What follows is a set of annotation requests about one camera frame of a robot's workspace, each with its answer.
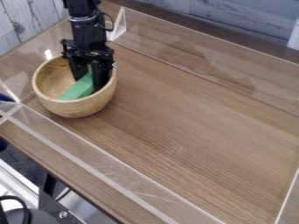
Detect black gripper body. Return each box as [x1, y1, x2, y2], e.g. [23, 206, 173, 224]
[60, 14, 117, 66]

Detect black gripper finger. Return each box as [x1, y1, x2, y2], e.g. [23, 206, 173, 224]
[69, 57, 89, 81]
[90, 60, 113, 91]

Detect green rectangular block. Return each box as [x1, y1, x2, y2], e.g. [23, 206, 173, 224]
[57, 72, 93, 100]

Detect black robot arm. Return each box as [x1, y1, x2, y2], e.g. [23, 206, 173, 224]
[60, 0, 114, 91]

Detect brown wooden bowl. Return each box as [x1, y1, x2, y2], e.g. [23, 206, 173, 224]
[31, 55, 117, 118]

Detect clear acrylic tray walls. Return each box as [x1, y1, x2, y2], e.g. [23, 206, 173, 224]
[0, 3, 299, 224]

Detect black table leg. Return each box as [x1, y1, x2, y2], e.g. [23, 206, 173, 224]
[42, 174, 57, 196]

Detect white object at right edge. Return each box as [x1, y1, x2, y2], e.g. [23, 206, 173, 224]
[286, 18, 299, 51]

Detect grey metal bracket with screw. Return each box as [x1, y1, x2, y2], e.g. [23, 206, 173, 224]
[38, 198, 85, 224]

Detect black cable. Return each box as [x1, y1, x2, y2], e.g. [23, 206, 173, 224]
[0, 195, 33, 224]

